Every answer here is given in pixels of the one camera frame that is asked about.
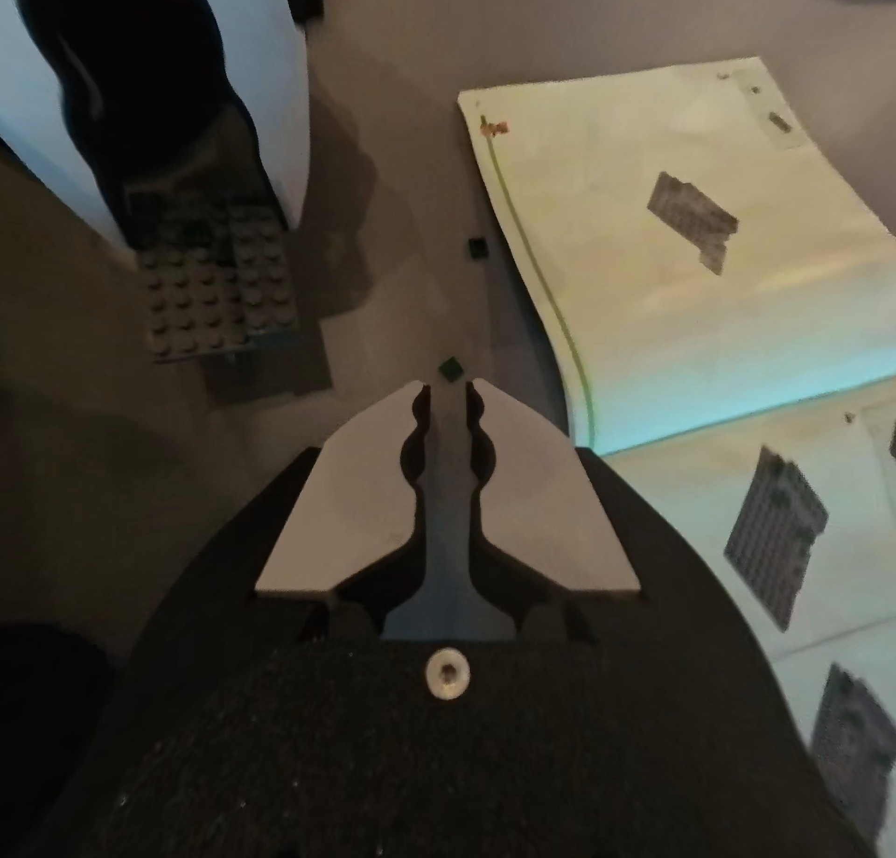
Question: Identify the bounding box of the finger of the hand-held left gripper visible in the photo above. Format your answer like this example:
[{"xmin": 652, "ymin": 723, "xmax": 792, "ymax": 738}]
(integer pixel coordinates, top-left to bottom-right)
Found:
[
  {"xmin": 0, "ymin": 0, "xmax": 141, "ymax": 251},
  {"xmin": 164, "ymin": 0, "xmax": 314, "ymax": 230}
]

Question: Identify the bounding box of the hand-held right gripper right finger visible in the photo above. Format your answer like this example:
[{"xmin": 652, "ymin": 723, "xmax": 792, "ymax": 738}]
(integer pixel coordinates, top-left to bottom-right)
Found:
[{"xmin": 465, "ymin": 379, "xmax": 643, "ymax": 624}]

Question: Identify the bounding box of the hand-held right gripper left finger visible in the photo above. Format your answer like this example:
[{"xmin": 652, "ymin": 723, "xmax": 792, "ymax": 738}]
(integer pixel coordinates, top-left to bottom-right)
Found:
[{"xmin": 254, "ymin": 380, "xmax": 434, "ymax": 624}]

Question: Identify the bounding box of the grey studded building plate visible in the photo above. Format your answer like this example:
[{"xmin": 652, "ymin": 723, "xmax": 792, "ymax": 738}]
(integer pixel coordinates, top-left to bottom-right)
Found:
[{"xmin": 122, "ymin": 182, "xmax": 309, "ymax": 365}]

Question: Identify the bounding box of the open instruction booklet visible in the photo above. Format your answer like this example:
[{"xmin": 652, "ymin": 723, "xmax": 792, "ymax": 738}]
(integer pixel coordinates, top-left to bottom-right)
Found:
[{"xmin": 456, "ymin": 56, "xmax": 896, "ymax": 858}]

